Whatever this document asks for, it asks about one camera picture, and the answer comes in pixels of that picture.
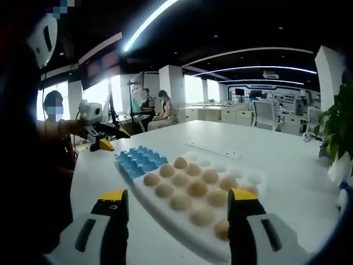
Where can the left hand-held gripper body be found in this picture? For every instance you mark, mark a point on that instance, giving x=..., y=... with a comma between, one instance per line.
x=89, y=114

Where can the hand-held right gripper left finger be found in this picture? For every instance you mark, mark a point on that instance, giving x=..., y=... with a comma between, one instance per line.
x=110, y=209

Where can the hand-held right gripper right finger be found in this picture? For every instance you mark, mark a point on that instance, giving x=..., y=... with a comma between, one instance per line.
x=242, y=212

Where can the blue egg tray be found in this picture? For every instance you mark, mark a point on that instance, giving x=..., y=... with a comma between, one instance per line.
x=138, y=163

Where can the group of brown eggs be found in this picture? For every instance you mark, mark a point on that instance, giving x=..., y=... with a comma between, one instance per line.
x=197, y=187

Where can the white egg tray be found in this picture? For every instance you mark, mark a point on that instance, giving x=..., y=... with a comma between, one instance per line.
x=193, y=229

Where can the metal stand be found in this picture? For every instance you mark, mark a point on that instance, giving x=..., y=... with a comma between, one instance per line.
x=132, y=105

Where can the white table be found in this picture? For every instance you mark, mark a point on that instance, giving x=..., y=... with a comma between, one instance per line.
x=275, y=176

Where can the hanging dark screen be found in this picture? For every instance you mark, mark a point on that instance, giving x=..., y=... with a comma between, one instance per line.
x=99, y=66

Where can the person's dark clothing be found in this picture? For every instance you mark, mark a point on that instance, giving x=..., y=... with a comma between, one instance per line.
x=27, y=171

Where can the white chest-worn device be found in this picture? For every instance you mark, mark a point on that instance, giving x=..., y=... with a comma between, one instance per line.
x=41, y=41

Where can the white office chair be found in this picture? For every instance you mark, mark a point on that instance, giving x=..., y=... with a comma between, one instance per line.
x=264, y=114

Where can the row of white cabinets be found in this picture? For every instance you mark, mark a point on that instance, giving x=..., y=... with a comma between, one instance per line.
x=215, y=114

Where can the long ceiling light strip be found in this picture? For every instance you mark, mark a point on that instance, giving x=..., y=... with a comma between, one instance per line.
x=149, y=23

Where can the white plant pot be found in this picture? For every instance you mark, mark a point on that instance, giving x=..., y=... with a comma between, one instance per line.
x=343, y=171

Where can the green potted plant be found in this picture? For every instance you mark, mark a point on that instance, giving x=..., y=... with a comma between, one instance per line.
x=337, y=121

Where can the curved ceiling light strip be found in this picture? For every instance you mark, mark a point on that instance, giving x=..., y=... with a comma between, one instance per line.
x=253, y=67

